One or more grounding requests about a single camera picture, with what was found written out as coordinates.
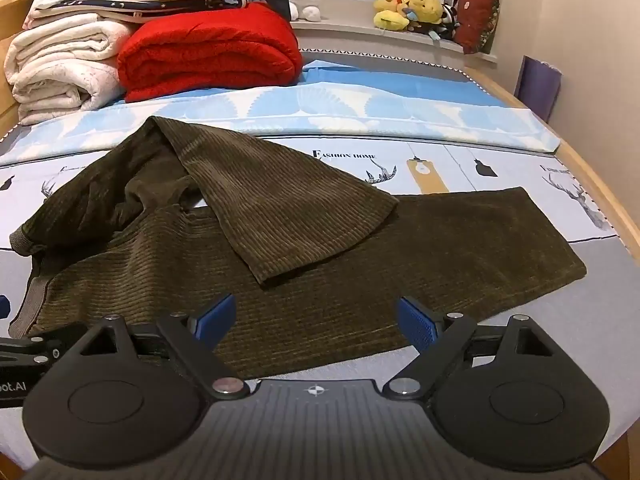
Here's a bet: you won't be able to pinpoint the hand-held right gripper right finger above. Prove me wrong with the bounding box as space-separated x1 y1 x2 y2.
382 296 557 402

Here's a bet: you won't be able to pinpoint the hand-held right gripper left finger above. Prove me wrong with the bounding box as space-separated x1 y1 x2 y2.
75 294 249 401

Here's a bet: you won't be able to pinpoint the olive corduroy pants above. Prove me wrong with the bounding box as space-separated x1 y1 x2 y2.
9 116 588 380

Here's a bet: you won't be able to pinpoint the printed grey white bed sheet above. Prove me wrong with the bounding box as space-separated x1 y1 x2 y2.
0 125 632 480

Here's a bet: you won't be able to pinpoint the blue white patterned quilt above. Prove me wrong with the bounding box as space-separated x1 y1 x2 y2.
0 60 561 168

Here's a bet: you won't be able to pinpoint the white fluffy folded blanket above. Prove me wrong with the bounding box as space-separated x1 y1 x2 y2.
4 12 133 126

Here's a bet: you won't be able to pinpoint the red folded blanket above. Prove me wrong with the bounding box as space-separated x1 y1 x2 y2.
116 1 305 104

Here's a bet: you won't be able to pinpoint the purple box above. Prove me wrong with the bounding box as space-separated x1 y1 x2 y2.
515 55 562 123

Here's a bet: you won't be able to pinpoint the white window sill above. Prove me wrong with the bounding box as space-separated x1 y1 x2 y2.
292 0 498 61

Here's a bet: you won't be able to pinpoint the black white striped plush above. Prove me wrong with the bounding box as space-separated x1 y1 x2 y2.
425 5 458 43

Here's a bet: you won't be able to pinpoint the dark red cushion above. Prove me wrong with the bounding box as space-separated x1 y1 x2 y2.
452 0 501 55

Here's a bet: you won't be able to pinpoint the navy starred cloth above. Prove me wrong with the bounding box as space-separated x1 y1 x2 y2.
50 0 249 25

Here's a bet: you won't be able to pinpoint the yellow bear plush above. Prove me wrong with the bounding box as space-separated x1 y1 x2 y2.
402 0 445 28

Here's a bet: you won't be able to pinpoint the yellow duck plush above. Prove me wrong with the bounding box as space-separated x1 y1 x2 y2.
374 0 415 31

